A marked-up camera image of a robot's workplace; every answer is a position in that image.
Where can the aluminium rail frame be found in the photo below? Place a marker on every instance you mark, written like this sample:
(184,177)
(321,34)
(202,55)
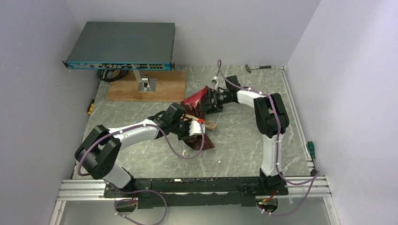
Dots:
(244,191)

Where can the maroon paper bouquet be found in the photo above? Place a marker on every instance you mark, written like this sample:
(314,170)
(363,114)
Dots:
(192,106)

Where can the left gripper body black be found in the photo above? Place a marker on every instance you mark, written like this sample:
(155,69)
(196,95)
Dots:
(182,129)

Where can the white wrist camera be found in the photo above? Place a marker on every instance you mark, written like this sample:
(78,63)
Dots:
(197,127)
(214,81)

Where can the wooden board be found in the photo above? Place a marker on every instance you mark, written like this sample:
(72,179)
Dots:
(169,87)

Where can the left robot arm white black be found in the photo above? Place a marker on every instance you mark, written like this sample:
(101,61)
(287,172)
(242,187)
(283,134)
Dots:
(97,154)

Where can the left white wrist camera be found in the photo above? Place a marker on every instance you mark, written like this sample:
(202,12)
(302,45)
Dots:
(197,127)

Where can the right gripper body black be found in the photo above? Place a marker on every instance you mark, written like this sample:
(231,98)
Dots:
(219,99)

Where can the grey blue network switch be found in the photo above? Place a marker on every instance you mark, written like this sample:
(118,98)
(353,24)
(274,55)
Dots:
(124,46)

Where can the green handled screwdriver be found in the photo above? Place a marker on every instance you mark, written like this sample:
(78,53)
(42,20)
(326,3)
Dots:
(311,148)

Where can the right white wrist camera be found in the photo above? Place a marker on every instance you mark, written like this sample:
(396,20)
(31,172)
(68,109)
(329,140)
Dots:
(214,81)

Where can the yellow black tool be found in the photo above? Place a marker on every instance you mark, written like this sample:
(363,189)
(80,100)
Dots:
(90,107)

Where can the metal stand bracket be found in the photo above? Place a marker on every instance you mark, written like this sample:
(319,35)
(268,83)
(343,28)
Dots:
(145,83)

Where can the hammer with black handle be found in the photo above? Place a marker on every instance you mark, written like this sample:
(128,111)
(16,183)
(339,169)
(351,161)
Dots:
(250,69)

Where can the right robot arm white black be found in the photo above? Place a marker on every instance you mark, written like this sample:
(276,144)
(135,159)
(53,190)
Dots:
(271,119)

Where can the tan satin ribbon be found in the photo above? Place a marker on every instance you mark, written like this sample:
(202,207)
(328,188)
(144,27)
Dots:
(207,124)

